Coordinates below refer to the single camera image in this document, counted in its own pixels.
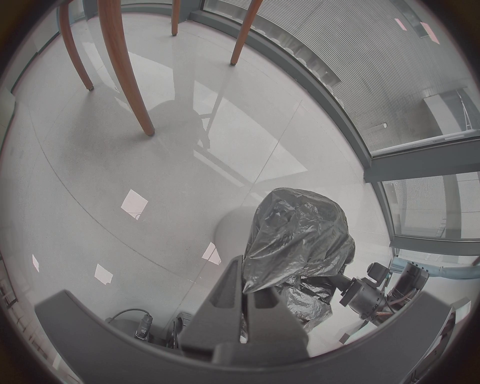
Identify black plastic bag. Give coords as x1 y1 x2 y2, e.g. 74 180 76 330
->
240 187 356 338

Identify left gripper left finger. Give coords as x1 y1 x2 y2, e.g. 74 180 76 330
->
179 255 245 353

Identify window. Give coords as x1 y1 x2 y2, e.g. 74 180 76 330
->
187 0 480 263

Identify white cushioned wooden chair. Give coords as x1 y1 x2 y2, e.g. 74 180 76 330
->
58 0 264 137

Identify black cable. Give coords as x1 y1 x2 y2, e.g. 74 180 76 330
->
106 307 155 340

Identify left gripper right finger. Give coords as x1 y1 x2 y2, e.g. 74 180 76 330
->
245 286 309 347

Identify white trash bin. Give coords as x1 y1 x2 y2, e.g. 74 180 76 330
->
214 208 260 260

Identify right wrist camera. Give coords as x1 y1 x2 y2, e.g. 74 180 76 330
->
365 262 391 289

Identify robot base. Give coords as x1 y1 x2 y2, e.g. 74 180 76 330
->
107 313 192 351

